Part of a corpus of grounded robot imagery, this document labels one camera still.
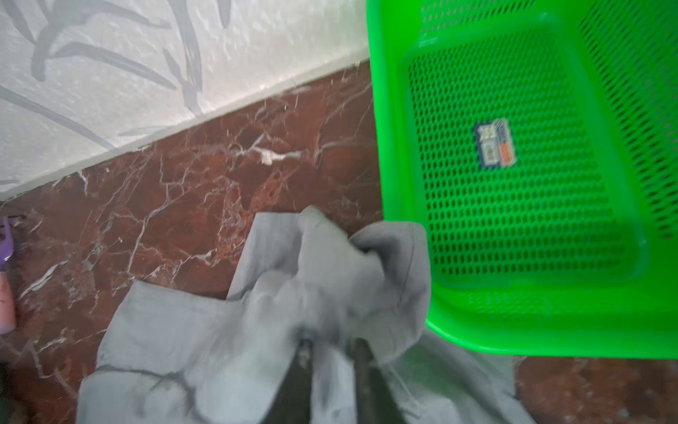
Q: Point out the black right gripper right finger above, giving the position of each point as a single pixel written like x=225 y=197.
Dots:
x=374 y=401

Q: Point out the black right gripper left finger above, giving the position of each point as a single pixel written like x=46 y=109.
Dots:
x=292 y=401

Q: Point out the grey long sleeve shirt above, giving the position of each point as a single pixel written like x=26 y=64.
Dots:
x=175 y=357

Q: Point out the basket bottom label sticker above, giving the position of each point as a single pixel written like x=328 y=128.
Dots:
x=495 y=145

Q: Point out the purple pink toy rake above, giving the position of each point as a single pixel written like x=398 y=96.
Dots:
x=8 y=311

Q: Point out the green plastic basket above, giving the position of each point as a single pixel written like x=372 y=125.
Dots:
x=572 y=251

